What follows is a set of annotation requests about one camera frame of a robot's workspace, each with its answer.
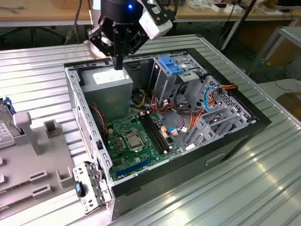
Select grey power supply unit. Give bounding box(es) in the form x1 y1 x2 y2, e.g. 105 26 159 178
79 65 135 123

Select blue drive bay latch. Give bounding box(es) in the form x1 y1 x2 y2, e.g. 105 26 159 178
158 55 186 75

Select grey parts rack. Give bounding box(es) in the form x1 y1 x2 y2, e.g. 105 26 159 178
0 111 79 214

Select grey perforated disk bay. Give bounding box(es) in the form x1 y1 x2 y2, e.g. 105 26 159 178
184 75 257 151

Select white small box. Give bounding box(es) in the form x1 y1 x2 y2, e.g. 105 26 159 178
224 4 243 14

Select silver optical drive cage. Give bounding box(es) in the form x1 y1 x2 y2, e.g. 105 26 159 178
151 53 209 106

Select black open PC case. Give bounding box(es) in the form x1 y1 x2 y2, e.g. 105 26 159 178
63 47 273 221

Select black cable bundle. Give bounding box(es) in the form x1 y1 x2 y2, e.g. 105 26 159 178
173 82 191 116

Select wooden desk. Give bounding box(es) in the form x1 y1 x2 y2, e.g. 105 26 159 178
173 0 301 23
0 0 95 27

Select mixed colour wire bundle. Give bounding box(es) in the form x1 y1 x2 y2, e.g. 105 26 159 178
131 89 189 118

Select brown cardboard box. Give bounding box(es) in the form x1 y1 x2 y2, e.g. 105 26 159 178
276 91 301 118
265 37 301 69

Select blue expansion slot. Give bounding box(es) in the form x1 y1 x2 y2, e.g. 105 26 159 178
116 157 153 177

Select blue and black latch handle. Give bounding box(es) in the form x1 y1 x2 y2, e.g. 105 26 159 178
75 181 87 197

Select green motherboard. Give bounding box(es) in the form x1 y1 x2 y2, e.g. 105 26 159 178
107 112 183 181

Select CPU socket with silver CPU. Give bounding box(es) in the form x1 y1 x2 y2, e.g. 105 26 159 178
121 130 145 153

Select black RAM slot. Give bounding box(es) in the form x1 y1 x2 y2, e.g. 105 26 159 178
139 114 164 155
144 113 169 153
147 112 172 152
142 113 166 154

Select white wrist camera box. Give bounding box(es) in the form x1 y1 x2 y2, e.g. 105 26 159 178
138 9 174 40

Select black case fan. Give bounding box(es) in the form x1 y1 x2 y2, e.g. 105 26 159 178
90 102 109 145

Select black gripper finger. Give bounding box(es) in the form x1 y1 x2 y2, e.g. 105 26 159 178
117 29 148 71
87 26 118 71

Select orange power wire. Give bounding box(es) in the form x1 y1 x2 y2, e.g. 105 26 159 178
188 84 238 132

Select blue data wire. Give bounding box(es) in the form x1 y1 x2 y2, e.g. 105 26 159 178
203 86 221 113

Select silver expansion slot bracket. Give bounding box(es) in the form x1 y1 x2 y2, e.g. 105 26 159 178
72 161 113 215

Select hard disk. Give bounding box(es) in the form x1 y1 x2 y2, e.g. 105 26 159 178
0 96 24 150

